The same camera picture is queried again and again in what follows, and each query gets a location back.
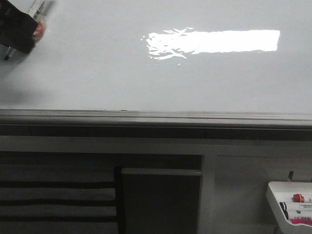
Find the white plastic marker tray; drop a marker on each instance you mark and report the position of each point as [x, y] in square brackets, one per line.
[291, 203]

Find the red capped marker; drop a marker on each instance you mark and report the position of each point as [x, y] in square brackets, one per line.
[302, 198]

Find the grey striped fabric organizer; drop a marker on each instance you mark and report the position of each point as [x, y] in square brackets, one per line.
[38, 199]

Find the black whiteboard marker with tape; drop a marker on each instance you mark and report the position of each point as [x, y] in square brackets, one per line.
[36, 11]

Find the black capped marker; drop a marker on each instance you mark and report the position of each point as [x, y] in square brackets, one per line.
[283, 206]

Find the grey aluminium whiteboard frame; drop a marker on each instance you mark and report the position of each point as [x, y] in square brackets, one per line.
[155, 119]

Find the white whiteboard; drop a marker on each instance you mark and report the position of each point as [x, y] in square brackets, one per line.
[167, 55]

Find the dark grey cabinet panel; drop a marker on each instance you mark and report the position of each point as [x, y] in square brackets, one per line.
[161, 201]

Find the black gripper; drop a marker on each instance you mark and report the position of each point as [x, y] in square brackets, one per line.
[16, 28]

